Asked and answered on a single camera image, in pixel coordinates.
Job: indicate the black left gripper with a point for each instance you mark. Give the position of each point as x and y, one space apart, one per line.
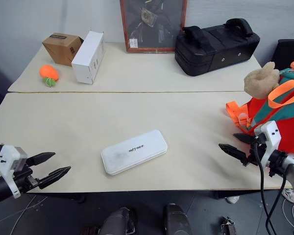
23 181

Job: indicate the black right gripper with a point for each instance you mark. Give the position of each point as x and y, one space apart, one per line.
258 149

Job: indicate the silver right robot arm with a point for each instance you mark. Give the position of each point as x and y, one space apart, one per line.
287 166

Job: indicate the orange and teal backpack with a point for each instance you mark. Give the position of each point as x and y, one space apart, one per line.
276 107

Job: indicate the white case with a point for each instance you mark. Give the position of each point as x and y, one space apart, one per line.
134 152

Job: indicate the white sneaker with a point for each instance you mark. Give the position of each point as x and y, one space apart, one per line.
232 199
289 194

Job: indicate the beige plush toy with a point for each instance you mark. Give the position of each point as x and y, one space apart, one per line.
261 79

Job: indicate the dark rounded shape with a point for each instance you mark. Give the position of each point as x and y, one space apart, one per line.
176 220
118 221

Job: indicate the orange plush fruit toy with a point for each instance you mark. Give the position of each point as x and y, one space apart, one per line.
49 74

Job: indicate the black carrying bag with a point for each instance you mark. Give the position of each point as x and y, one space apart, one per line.
216 47

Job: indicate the black chair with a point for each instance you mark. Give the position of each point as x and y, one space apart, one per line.
290 52

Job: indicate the white cardboard box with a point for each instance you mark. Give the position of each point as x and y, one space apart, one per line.
89 57

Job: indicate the brown cardboard box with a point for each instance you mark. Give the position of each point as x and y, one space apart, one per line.
62 47

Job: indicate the brown framed picture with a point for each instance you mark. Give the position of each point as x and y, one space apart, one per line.
153 24

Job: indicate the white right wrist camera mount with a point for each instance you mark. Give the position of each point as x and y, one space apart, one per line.
269 139

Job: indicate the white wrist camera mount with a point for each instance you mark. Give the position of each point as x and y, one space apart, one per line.
269 139
8 162

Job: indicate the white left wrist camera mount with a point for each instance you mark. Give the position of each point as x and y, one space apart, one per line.
8 162

